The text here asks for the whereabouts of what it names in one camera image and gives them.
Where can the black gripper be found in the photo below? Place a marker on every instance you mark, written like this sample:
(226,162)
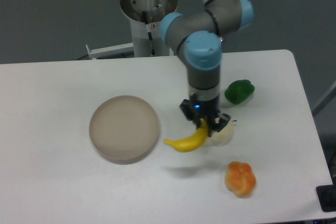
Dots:
(205,109)

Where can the left white metal bracket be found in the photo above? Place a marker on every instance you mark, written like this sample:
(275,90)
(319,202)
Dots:
(111,52)

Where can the green toy bell pepper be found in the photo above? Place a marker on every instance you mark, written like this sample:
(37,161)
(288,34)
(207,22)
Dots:
(239,91)

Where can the orange knotted bread roll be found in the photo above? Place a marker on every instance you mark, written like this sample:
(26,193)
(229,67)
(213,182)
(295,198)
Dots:
(240,179)

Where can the yellow toy banana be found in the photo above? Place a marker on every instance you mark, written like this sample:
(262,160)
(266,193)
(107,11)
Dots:
(192,142)

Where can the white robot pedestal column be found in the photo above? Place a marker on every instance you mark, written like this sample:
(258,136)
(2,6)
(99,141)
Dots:
(145,18)

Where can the beige round plate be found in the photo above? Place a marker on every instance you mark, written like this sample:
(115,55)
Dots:
(124,129)

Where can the black device at table edge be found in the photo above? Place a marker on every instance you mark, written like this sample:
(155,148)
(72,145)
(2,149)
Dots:
(326,197)

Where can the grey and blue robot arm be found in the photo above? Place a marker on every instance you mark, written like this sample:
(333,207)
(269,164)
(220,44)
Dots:
(196,40)

